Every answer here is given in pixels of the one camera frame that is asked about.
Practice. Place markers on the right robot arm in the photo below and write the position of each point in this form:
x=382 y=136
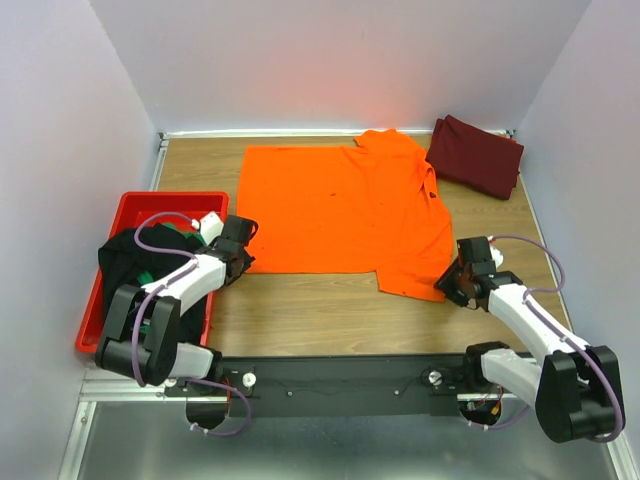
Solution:
x=573 y=387

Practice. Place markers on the green t shirt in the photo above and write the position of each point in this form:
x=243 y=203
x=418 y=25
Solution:
x=154 y=266

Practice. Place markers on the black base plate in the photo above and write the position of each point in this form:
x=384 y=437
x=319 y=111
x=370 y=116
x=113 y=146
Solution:
x=345 y=386

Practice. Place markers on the orange t shirt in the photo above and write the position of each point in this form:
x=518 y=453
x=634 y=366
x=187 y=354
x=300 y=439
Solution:
x=372 y=207

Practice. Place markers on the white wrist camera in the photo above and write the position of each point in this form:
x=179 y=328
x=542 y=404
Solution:
x=209 y=227
x=496 y=254

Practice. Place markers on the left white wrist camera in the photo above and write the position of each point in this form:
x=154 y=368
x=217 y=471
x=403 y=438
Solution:
x=209 y=227

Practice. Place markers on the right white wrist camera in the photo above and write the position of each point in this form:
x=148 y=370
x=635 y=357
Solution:
x=496 y=254

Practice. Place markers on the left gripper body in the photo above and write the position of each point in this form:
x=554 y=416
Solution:
x=240 y=262

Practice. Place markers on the black t shirt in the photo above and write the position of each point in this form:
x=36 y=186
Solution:
x=117 y=265

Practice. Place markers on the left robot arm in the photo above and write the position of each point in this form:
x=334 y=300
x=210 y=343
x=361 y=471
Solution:
x=141 y=334

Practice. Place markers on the aluminium frame rail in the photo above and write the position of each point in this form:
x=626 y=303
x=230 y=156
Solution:
x=99 y=386

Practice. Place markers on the folded maroon t shirt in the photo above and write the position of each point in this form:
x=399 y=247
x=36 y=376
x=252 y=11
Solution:
x=482 y=161

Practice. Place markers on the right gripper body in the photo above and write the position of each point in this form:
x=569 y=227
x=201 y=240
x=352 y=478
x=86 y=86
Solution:
x=451 y=282

